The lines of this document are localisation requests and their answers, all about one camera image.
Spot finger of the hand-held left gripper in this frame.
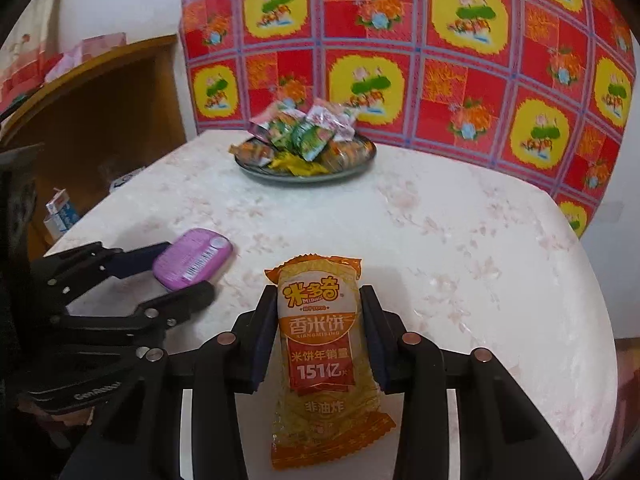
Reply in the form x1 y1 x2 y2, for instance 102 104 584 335
50 280 217 347
30 241 174 307

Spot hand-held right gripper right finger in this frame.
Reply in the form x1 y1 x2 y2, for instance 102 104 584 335
359 285 583 480

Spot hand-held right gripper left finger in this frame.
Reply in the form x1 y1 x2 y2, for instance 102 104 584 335
59 285 278 480

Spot purple tin box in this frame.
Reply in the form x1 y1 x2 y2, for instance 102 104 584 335
152 228 235 293

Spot orange yellow rice cracker packet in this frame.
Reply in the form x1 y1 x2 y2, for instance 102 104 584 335
264 254 397 471

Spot patterned ceramic plate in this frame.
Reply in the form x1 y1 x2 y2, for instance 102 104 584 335
233 132 377 183

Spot yellow snack packet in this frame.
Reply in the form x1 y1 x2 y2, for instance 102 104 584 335
270 154 331 177

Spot striped candy packet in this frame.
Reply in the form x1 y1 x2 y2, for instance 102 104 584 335
320 139 376 168

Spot large pink snack bag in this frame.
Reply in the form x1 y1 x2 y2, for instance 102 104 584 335
305 99 358 143

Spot blue white milk carton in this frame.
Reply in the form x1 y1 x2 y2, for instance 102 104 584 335
43 214 68 240
46 188 81 228

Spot brown wooden cabinet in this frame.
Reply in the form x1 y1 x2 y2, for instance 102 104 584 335
0 34 188 261

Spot pink box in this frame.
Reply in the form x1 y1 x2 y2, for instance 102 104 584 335
45 32 128 83

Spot pink red gift bag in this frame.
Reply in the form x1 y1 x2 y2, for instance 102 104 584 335
0 35 48 113

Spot red printed wall cloth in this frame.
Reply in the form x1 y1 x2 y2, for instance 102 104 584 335
179 0 633 240

